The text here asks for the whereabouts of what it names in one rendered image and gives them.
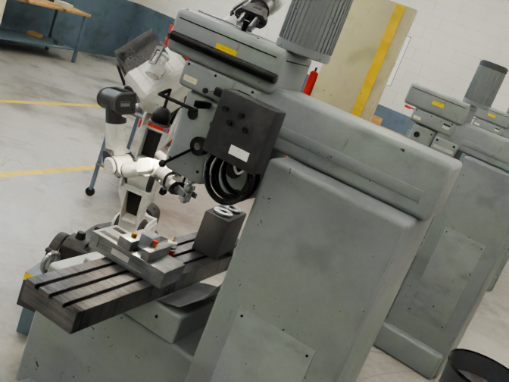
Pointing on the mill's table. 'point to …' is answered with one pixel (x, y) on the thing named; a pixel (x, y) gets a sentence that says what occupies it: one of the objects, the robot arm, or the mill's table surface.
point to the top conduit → (224, 57)
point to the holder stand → (219, 230)
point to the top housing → (258, 45)
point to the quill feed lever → (188, 150)
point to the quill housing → (185, 126)
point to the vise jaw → (129, 240)
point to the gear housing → (211, 81)
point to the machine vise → (138, 258)
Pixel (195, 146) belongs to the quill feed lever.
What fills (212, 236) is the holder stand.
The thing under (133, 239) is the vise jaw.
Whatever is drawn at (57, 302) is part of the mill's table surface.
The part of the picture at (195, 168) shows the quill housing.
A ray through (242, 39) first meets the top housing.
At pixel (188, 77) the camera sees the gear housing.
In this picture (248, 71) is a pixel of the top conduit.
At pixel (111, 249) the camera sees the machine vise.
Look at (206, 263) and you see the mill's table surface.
